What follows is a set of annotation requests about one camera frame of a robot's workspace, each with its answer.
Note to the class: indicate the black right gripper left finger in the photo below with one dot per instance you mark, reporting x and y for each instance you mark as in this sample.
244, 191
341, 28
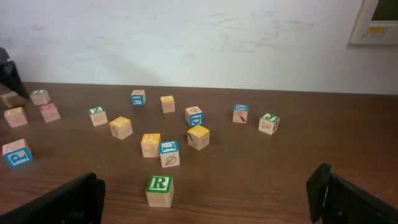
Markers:
78, 201

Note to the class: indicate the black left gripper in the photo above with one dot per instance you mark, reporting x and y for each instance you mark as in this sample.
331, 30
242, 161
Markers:
10, 75

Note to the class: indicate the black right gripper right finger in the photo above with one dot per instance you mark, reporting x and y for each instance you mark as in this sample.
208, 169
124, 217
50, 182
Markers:
333, 199

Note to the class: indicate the yellow S block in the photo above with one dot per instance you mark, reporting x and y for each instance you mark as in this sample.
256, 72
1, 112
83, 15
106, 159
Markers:
121, 127
16, 117

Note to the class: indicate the blue P block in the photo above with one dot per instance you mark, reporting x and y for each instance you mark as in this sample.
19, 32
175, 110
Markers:
17, 153

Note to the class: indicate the yellow C block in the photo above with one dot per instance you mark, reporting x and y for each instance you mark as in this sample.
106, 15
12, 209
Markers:
12, 100

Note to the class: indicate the green L block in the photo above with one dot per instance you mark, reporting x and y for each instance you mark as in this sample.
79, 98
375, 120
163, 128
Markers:
40, 97

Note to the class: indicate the red Q block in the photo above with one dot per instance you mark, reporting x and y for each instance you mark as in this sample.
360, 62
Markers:
49, 112

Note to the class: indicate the green R block right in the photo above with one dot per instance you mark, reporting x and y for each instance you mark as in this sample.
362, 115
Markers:
160, 191

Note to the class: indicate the green Z block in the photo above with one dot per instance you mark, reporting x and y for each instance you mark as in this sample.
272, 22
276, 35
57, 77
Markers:
98, 116

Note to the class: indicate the yellow E block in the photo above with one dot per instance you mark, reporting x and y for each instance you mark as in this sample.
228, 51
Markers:
150, 145

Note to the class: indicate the green J block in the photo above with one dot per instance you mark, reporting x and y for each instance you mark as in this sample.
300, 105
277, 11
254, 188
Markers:
268, 123

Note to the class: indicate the blue L block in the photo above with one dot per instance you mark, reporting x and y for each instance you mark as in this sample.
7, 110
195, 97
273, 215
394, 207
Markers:
169, 153

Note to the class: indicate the blue block far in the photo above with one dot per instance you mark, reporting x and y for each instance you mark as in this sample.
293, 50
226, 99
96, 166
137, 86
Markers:
138, 97

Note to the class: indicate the blue X block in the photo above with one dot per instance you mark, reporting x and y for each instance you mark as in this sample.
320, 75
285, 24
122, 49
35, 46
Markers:
240, 113

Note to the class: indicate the yellow M block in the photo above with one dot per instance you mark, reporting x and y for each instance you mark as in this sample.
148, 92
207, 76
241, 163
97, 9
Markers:
168, 104

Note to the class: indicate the yellow block right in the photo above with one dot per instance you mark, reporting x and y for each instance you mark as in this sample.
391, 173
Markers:
198, 137

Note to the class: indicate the blue D block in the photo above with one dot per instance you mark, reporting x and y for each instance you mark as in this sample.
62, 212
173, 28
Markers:
194, 116

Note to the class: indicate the beige wall control panel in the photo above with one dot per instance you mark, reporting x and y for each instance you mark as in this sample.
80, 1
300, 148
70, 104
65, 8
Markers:
376, 23

